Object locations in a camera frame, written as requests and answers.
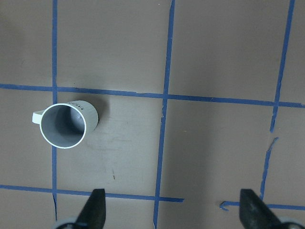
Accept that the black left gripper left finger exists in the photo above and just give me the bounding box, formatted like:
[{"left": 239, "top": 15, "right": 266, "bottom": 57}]
[{"left": 75, "top": 189, "right": 106, "bottom": 229}]

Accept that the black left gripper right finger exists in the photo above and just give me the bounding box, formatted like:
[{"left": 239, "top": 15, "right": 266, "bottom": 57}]
[{"left": 239, "top": 189, "right": 282, "bottom": 229}]

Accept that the white ribbed mug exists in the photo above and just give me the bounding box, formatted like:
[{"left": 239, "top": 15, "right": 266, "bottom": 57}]
[{"left": 32, "top": 100, "right": 99, "bottom": 149}]

